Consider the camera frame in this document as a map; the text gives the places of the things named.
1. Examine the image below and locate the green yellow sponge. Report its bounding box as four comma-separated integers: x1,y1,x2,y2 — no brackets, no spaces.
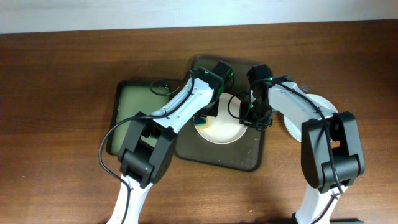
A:
194,117,209,129

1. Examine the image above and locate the pink plate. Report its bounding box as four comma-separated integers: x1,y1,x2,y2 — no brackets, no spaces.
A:
194,93,247,144

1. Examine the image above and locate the cream white plate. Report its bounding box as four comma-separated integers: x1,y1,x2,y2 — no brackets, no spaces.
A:
282,93,339,143

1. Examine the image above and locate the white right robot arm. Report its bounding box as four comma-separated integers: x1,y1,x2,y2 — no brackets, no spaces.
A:
239,64,365,223

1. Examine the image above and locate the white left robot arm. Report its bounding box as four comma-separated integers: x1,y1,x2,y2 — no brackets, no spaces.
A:
105,61,233,223

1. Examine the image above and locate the dark brown serving tray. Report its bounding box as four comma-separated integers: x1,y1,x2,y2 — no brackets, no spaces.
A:
175,54,266,172

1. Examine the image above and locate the black soapy water container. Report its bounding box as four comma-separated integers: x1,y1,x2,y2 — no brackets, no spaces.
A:
106,80,171,156

